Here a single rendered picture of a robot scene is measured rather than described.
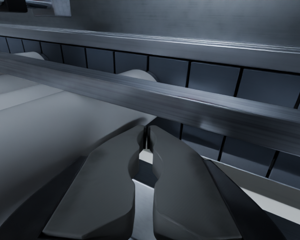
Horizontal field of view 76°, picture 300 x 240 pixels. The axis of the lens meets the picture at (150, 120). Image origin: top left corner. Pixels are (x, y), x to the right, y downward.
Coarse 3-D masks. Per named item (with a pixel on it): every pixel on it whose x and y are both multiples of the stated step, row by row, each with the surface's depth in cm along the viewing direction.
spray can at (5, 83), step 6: (0, 78) 16; (6, 78) 17; (12, 78) 17; (18, 78) 17; (0, 84) 16; (6, 84) 16; (12, 84) 17; (18, 84) 17; (24, 84) 17; (30, 84) 18; (36, 84) 18; (0, 90) 16; (6, 90) 16; (12, 90) 16
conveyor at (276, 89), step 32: (96, 64) 20; (128, 64) 18; (160, 64) 17; (192, 64) 15; (224, 64) 17; (256, 96) 14; (288, 96) 13; (192, 128) 17; (224, 160) 17; (256, 160) 16; (288, 160) 14
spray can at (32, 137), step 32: (64, 96) 11; (0, 128) 8; (32, 128) 8; (64, 128) 9; (96, 128) 11; (128, 128) 13; (0, 160) 7; (32, 160) 8; (64, 160) 9; (0, 192) 7; (32, 192) 8; (0, 224) 7
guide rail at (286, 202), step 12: (144, 156) 17; (228, 168) 15; (240, 180) 14; (252, 180) 14; (264, 180) 14; (252, 192) 13; (264, 192) 13; (276, 192) 13; (288, 192) 13; (264, 204) 13; (276, 204) 12; (288, 204) 12; (288, 216) 12
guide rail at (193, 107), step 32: (0, 64) 14; (32, 64) 12; (64, 64) 12; (96, 96) 10; (128, 96) 9; (160, 96) 8; (192, 96) 8; (224, 96) 8; (224, 128) 7; (256, 128) 7; (288, 128) 6
